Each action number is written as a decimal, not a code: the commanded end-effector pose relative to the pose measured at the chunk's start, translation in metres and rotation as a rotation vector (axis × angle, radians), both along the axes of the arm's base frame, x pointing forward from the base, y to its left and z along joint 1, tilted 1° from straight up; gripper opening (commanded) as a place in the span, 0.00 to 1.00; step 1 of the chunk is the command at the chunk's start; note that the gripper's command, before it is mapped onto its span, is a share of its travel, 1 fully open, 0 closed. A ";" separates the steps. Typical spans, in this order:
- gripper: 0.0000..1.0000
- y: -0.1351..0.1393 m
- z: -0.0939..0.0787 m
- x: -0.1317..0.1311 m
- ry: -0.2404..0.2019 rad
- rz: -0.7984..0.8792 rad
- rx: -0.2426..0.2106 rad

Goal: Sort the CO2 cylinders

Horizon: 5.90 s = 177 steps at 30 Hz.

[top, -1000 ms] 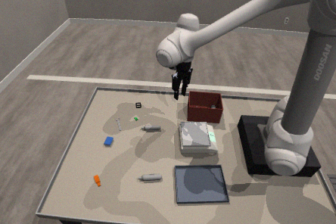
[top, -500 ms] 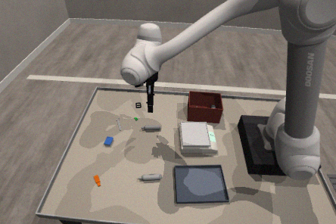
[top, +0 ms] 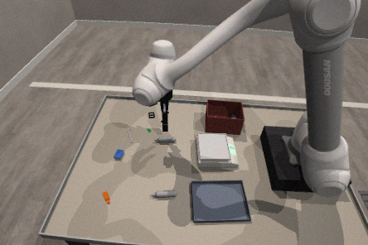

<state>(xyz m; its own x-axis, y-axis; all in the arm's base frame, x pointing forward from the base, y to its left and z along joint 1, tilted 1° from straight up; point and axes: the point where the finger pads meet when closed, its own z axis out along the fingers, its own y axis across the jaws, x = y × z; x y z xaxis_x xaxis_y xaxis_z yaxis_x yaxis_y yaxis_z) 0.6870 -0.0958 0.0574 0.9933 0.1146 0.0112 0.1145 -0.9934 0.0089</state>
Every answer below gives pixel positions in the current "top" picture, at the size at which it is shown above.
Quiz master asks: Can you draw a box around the red open box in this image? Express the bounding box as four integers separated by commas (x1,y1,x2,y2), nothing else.
206,99,245,135

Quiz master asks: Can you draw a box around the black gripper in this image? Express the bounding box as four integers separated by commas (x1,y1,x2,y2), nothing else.
160,91,172,132

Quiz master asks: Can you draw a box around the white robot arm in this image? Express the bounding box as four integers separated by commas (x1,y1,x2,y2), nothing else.
133,0,361,197

